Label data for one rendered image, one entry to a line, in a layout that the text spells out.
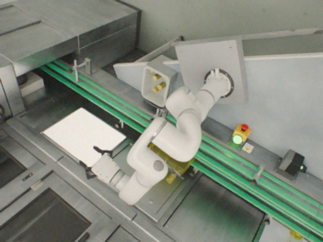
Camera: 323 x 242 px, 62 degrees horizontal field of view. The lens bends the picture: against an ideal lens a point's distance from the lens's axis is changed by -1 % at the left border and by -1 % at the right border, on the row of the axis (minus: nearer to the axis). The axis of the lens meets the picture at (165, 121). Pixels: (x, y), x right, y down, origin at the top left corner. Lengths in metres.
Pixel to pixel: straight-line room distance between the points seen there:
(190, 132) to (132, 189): 0.32
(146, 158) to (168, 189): 0.68
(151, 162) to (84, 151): 0.83
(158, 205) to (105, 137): 0.56
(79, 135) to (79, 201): 0.43
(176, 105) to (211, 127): 0.54
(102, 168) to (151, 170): 0.38
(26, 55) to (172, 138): 1.22
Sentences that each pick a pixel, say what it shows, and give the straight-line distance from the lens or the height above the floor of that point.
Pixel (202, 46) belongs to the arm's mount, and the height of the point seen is 0.81.
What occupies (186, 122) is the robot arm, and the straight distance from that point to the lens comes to 0.90.
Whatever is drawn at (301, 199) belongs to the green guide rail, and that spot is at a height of 0.92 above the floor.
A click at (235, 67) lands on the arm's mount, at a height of 0.81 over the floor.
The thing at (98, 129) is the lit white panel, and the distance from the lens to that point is 1.78.
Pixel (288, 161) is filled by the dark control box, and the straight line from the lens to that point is 1.43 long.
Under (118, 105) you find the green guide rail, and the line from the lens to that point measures 1.69.
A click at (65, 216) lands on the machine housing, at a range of 1.51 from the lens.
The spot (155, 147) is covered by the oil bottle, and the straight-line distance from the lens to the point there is 1.50.
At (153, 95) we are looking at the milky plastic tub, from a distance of 1.66.
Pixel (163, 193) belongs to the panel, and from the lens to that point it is 1.52.
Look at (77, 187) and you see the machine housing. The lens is 1.56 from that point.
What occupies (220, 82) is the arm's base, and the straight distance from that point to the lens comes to 1.29.
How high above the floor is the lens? 1.90
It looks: 40 degrees down
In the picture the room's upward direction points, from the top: 132 degrees counter-clockwise
